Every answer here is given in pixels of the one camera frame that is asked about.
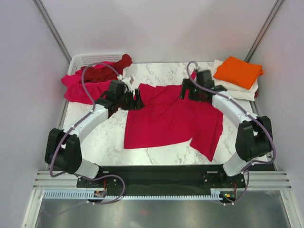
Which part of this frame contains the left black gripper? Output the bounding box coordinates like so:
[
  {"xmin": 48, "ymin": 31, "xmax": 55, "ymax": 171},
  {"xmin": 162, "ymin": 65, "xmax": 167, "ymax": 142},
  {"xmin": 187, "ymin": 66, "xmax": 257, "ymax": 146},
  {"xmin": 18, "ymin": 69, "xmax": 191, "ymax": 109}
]
[{"xmin": 117, "ymin": 89, "xmax": 145, "ymax": 111}]

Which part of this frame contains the crimson red t shirt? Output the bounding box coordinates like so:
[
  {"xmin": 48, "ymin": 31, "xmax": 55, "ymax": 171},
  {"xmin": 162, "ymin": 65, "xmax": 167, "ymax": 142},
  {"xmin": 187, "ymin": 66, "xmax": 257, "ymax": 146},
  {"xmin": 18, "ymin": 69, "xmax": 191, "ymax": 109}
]
[{"xmin": 123, "ymin": 84, "xmax": 223, "ymax": 161}]

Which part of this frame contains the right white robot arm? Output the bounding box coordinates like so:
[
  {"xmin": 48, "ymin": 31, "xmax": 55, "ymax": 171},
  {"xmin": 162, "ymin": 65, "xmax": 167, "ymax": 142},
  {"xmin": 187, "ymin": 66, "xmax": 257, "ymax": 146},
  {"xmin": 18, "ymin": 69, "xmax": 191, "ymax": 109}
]
[{"xmin": 180, "ymin": 70, "xmax": 274, "ymax": 187}]

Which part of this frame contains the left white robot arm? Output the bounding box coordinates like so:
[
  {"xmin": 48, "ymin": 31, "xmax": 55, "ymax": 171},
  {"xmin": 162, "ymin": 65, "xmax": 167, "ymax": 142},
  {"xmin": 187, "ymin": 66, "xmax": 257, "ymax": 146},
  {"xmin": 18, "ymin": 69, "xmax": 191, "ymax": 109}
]
[{"xmin": 45, "ymin": 80, "xmax": 144, "ymax": 187}]

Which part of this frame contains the dark red t shirt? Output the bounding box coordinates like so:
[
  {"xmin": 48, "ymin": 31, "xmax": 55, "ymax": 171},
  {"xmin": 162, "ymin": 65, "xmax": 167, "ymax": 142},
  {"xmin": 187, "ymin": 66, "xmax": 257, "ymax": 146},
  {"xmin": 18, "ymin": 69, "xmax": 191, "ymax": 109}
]
[{"xmin": 84, "ymin": 54, "xmax": 133, "ymax": 83}]

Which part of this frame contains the folded orange t shirt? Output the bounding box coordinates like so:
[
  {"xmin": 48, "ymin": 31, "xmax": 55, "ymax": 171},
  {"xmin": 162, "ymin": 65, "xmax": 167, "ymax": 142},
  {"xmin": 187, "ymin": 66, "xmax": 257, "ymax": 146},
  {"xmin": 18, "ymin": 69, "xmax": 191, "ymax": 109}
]
[{"xmin": 214, "ymin": 56, "xmax": 264, "ymax": 90}]

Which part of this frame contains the folded white t shirt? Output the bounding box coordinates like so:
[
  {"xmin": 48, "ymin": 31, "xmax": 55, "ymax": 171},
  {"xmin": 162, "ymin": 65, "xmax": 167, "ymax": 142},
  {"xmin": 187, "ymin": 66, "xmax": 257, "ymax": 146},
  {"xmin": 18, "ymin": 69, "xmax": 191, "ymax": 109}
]
[{"xmin": 210, "ymin": 59, "xmax": 258, "ymax": 101}]

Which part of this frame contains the pink magenta t shirt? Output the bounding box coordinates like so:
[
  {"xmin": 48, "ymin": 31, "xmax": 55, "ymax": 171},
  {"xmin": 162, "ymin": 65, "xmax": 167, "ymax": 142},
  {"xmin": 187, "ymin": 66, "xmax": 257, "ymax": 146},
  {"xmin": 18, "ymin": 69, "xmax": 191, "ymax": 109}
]
[{"xmin": 61, "ymin": 66, "xmax": 111, "ymax": 105}]

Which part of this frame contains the white plastic laundry basket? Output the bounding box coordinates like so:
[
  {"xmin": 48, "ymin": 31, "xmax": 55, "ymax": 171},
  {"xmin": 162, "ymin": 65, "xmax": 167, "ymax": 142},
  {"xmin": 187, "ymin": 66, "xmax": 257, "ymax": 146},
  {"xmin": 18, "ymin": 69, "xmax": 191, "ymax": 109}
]
[{"xmin": 67, "ymin": 52, "xmax": 124, "ymax": 75}]

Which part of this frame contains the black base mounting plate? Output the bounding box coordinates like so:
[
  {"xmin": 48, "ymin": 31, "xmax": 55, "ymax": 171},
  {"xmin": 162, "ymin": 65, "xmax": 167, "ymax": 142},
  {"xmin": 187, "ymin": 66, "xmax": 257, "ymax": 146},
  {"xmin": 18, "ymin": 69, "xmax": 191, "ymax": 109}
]
[{"xmin": 76, "ymin": 165, "xmax": 245, "ymax": 195}]

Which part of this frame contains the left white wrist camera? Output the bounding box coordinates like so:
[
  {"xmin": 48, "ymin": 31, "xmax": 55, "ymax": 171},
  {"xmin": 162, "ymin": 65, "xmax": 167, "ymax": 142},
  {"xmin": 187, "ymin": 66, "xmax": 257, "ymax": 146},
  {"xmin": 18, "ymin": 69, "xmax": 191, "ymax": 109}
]
[{"xmin": 118, "ymin": 75, "xmax": 134, "ymax": 92}]

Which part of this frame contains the white slotted cable duct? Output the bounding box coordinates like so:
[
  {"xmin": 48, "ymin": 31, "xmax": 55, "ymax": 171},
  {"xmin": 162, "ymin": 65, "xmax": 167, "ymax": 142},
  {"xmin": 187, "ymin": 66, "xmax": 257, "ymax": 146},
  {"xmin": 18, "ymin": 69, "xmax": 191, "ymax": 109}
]
[{"xmin": 43, "ymin": 190, "xmax": 229, "ymax": 200}]

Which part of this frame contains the left wall aluminium rail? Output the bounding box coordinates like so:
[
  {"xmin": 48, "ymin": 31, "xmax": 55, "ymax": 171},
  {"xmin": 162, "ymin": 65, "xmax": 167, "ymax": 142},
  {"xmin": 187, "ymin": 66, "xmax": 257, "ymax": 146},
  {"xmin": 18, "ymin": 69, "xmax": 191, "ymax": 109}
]
[{"xmin": 33, "ymin": 0, "xmax": 72, "ymax": 63}]

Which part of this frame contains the wall aluminium rail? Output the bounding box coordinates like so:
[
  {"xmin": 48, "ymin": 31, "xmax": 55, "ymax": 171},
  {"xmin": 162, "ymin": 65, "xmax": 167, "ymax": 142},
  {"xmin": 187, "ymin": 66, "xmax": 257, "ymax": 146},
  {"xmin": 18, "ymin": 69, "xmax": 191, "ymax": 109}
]
[
  {"xmin": 33, "ymin": 0, "xmax": 72, "ymax": 63},
  {"xmin": 244, "ymin": 0, "xmax": 285, "ymax": 63}
]

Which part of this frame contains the right wall aluminium rail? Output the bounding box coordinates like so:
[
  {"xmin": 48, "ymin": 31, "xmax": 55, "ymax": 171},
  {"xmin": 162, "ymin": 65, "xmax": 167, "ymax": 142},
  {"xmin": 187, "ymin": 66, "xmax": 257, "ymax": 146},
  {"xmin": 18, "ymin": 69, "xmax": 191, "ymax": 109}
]
[{"xmin": 244, "ymin": 0, "xmax": 285, "ymax": 63}]

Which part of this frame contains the aluminium frame extrusion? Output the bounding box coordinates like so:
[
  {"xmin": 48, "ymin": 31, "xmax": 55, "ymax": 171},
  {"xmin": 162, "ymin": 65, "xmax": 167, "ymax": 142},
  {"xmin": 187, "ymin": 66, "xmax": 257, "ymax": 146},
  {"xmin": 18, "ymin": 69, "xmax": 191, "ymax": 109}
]
[{"xmin": 33, "ymin": 171, "xmax": 292, "ymax": 191}]

